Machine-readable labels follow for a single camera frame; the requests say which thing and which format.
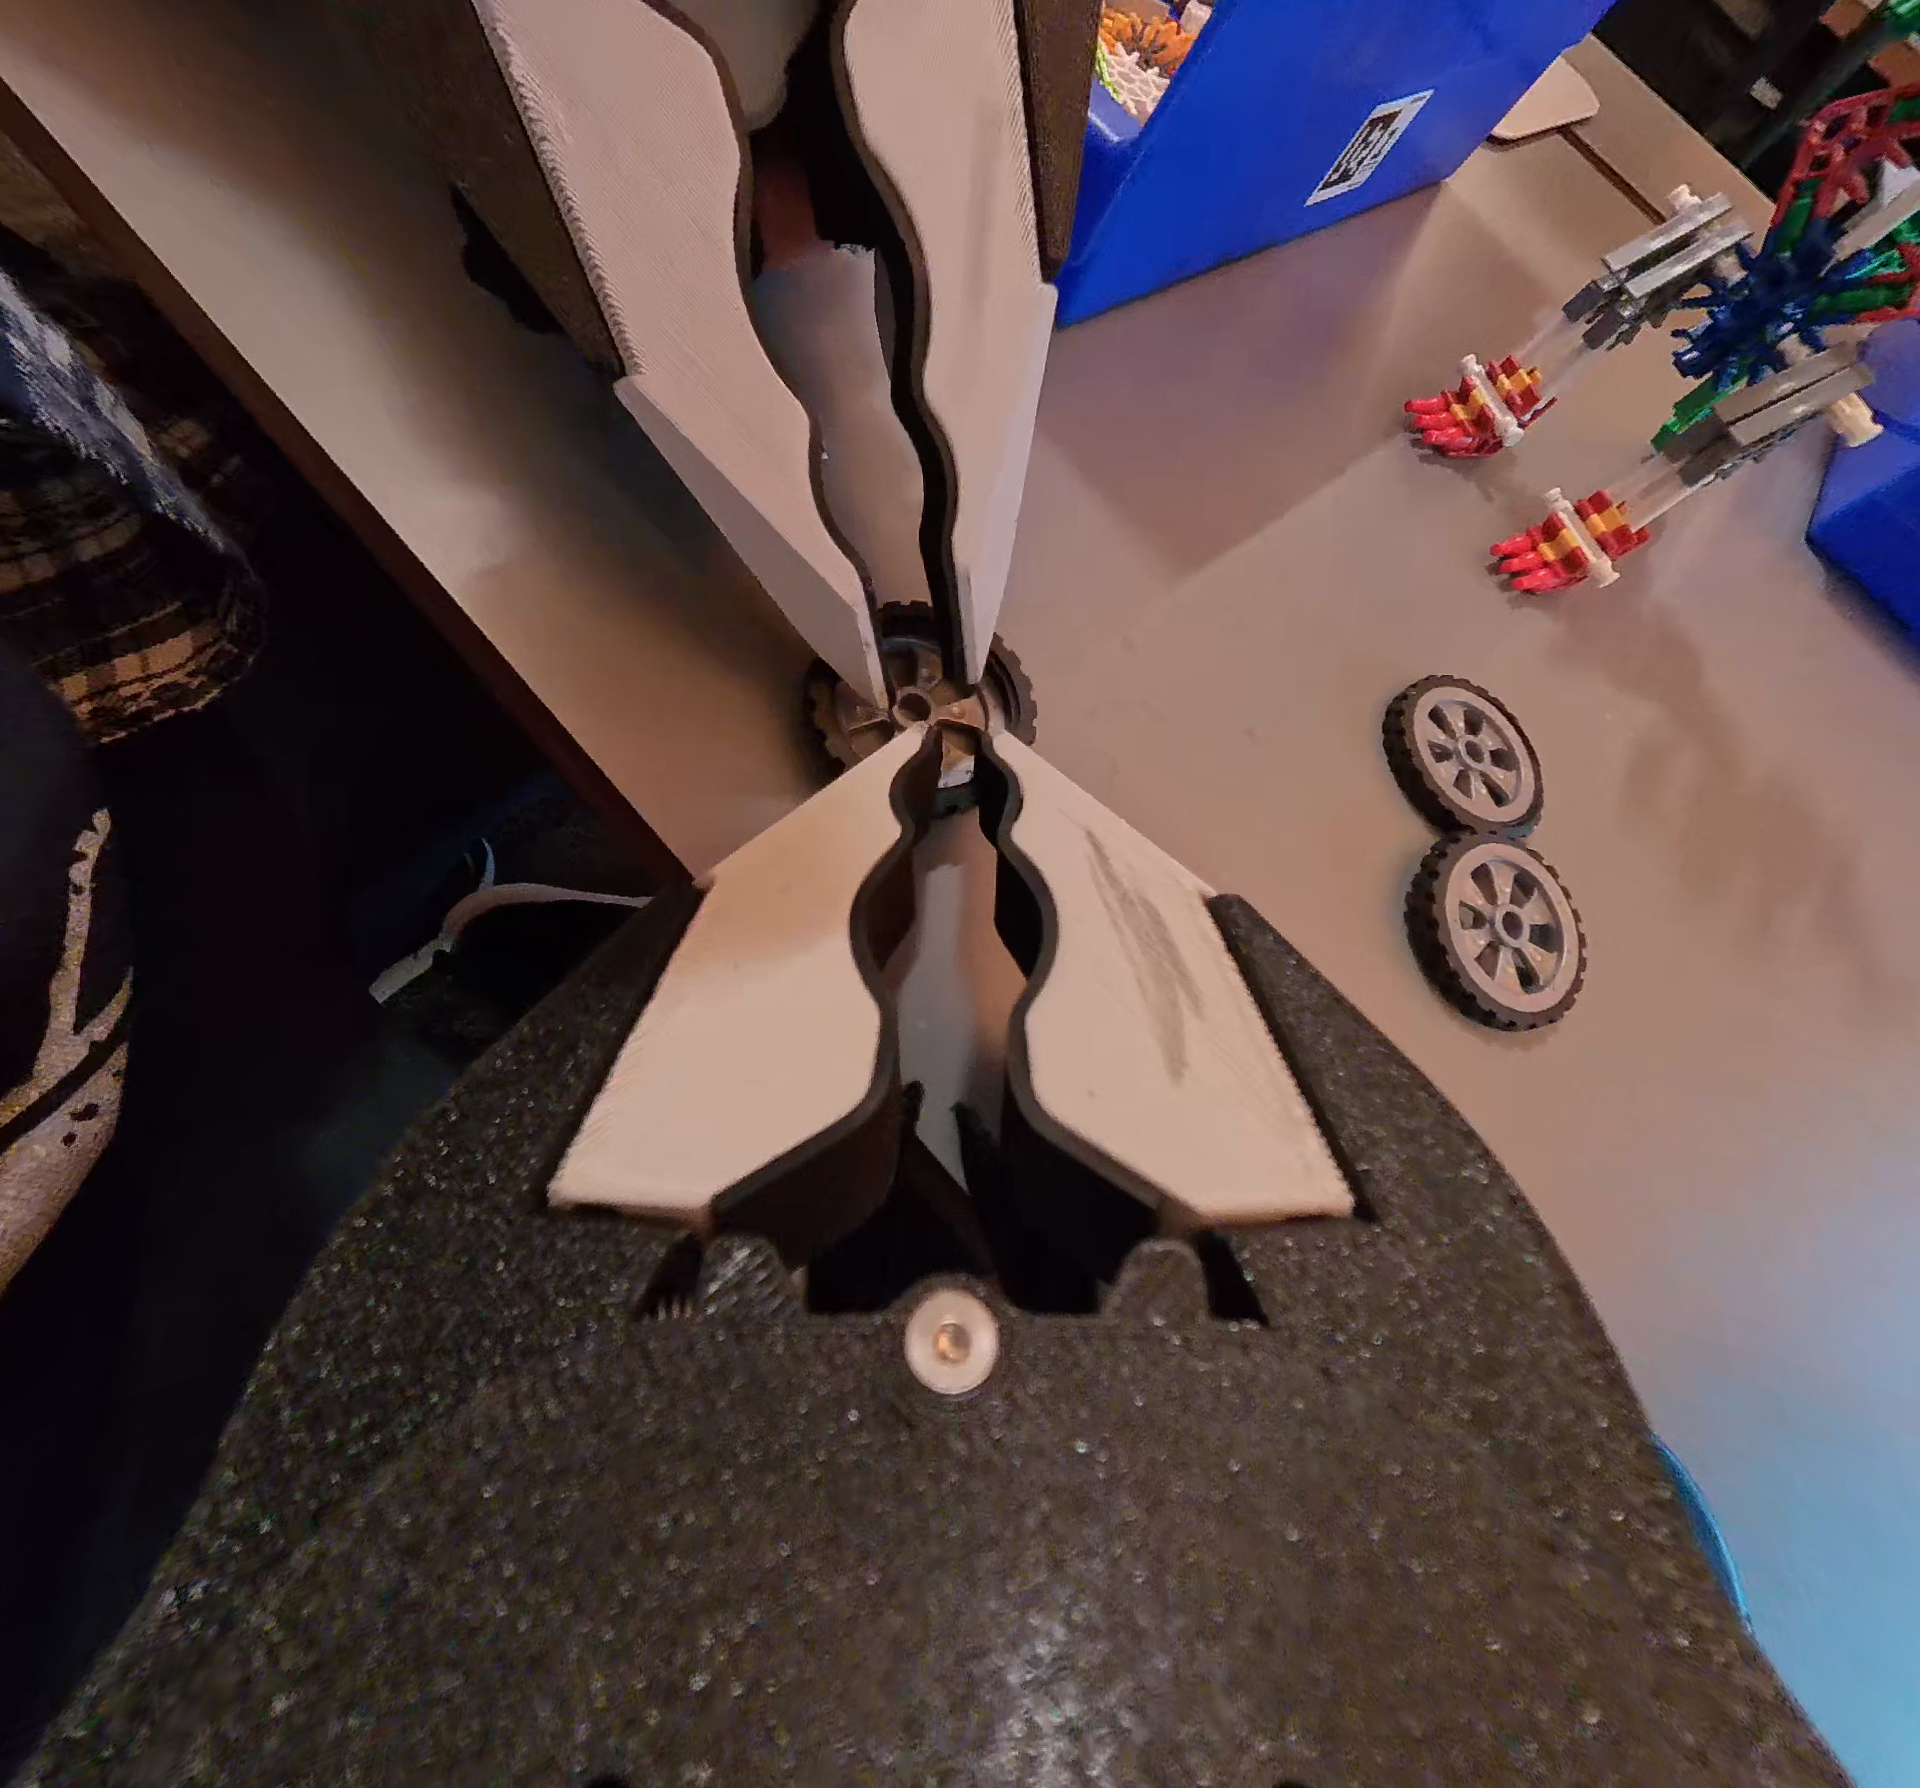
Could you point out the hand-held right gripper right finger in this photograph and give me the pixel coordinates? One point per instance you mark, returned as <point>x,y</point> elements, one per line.
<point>1185,1069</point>

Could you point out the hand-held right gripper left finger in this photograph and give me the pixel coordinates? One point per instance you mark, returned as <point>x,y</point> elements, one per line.
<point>720,1055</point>

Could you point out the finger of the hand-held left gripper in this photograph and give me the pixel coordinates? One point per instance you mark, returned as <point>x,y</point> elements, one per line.
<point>659,242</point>
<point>962,169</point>

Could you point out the grey wheel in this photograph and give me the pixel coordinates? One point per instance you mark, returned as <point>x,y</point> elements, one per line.
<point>1426,933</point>

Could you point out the black rubber toy tyre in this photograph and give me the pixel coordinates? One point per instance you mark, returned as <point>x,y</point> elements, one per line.
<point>1400,753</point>
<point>1014,692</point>

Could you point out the grey toy wheel hub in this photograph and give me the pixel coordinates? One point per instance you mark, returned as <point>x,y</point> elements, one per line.
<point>917,685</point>
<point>1564,940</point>
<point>1524,767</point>

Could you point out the blue plastic parts bin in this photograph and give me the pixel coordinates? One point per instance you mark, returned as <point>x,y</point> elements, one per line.
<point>1349,47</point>

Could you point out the colourful construction toy model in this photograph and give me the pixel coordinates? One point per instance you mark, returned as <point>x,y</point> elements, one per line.
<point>1755,317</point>

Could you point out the person's dark shoe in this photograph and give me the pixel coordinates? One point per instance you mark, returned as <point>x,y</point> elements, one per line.
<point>512,917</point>

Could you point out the light blue round object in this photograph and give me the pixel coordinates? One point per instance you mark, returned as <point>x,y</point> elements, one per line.
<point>1703,1518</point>

